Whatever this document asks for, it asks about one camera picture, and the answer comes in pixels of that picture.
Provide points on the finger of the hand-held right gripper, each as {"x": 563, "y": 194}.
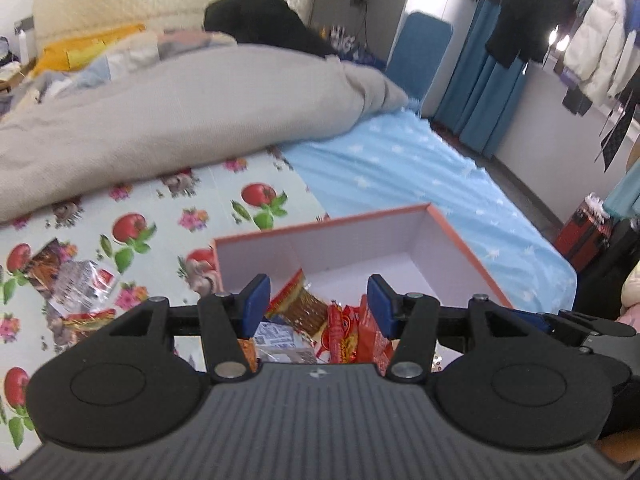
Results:
{"x": 535, "y": 321}

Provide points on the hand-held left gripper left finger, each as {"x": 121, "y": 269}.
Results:
{"x": 255, "y": 305}

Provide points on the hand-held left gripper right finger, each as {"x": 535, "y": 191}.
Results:
{"x": 382, "y": 305}

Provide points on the blue white snack packet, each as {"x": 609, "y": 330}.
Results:
{"x": 275, "y": 337}

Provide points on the shiny red snack packet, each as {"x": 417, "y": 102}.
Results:
{"x": 372, "y": 344}

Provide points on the brown striped snack packet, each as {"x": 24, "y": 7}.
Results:
{"x": 297, "y": 307}

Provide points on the orange red snack packet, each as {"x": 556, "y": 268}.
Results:
{"x": 247, "y": 352}

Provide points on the long red snack packet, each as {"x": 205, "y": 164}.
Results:
{"x": 342, "y": 335}

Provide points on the orange cardboard box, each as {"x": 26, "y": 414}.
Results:
{"x": 360, "y": 245}

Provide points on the grey clear snack packet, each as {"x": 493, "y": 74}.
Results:
{"x": 300, "y": 356}

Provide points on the red yellow snack packet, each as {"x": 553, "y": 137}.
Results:
{"x": 82, "y": 321}

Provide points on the white silver snack packet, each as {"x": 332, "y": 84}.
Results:
{"x": 82, "y": 280}

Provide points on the dark brown snack packet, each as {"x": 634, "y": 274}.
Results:
{"x": 42, "y": 265}

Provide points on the person's right forearm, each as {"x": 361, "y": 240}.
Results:
{"x": 625, "y": 447}

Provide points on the pink cloth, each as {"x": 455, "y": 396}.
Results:
{"x": 631, "y": 305}

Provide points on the black bag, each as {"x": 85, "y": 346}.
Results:
{"x": 607, "y": 270}

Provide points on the red suitcase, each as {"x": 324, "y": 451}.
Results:
{"x": 582, "y": 235}

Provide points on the tomato print tablecloth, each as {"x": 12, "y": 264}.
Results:
{"x": 155, "y": 265}

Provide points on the teal cloth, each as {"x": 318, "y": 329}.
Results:
{"x": 625, "y": 192}

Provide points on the dark patterned scarf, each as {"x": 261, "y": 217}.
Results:
{"x": 615, "y": 135}

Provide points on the grey blanket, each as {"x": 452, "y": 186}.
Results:
{"x": 175, "y": 110}

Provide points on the small dark hanging garment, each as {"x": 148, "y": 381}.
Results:
{"x": 577, "y": 100}

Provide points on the blue curtain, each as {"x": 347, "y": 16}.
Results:
{"x": 480, "y": 100}

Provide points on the blue patterned cloth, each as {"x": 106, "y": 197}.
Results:
{"x": 360, "y": 52}

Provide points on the blue covered chair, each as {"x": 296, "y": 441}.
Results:
{"x": 425, "y": 55}

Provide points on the row of small bottles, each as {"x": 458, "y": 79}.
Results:
{"x": 337, "y": 35}

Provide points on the black clothing heap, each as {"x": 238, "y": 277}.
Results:
{"x": 260, "y": 17}

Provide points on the white puffer jacket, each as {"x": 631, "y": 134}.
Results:
{"x": 600, "y": 35}

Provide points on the yellow pillow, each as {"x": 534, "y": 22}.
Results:
{"x": 65, "y": 52}

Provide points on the white bottle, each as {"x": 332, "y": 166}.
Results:
{"x": 22, "y": 47}

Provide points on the pile of clothes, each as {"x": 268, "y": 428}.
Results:
{"x": 5, "y": 52}

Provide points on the grey wall socket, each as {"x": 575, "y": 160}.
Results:
{"x": 24, "y": 23}

